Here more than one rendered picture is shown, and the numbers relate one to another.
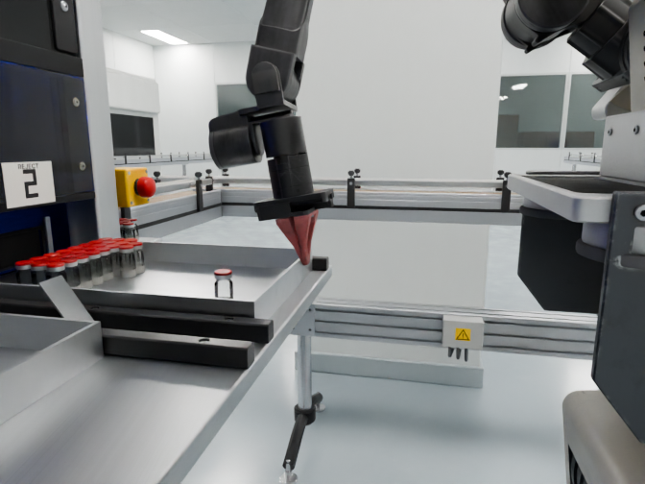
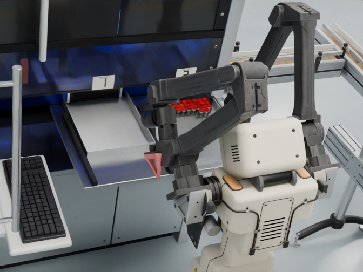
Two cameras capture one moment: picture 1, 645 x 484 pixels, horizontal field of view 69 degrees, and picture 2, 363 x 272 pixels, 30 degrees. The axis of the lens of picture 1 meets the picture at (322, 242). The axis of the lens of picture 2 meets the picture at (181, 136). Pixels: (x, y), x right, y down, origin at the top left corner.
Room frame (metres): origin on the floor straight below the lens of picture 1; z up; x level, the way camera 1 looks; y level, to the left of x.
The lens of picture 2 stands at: (-0.82, -1.31, 2.46)
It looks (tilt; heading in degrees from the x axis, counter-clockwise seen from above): 37 degrees down; 48
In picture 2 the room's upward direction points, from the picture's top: 11 degrees clockwise
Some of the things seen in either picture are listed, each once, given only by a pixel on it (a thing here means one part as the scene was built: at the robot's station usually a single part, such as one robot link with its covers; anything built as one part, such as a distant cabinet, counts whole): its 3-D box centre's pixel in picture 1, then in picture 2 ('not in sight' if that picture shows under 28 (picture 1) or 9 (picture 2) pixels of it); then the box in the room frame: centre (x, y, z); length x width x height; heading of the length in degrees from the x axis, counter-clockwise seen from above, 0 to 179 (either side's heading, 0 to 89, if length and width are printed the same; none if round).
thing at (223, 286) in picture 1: (224, 291); not in sight; (0.53, 0.12, 0.90); 0.02 x 0.02 x 0.04
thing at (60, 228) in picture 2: not in sight; (32, 195); (-0.07, 0.23, 0.82); 0.40 x 0.14 x 0.02; 76
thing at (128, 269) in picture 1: (127, 261); (200, 114); (0.67, 0.29, 0.90); 0.02 x 0.02 x 0.05
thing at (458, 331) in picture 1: (462, 331); not in sight; (1.39, -0.44, 0.50); 0.12 x 0.05 x 0.09; 78
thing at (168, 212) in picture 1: (144, 205); (275, 61); (1.23, 0.47, 0.92); 0.69 x 0.16 x 0.16; 168
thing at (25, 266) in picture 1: (71, 264); (186, 105); (0.66, 0.36, 0.90); 0.18 x 0.02 x 0.05; 168
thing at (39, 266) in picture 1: (84, 265); (188, 109); (0.65, 0.34, 0.90); 0.18 x 0.02 x 0.05; 168
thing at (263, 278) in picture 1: (170, 276); (201, 130); (0.62, 0.21, 0.90); 0.34 x 0.26 x 0.04; 78
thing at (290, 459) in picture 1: (304, 423); (334, 226); (1.57, 0.06, 0.07); 0.50 x 0.08 x 0.14; 168
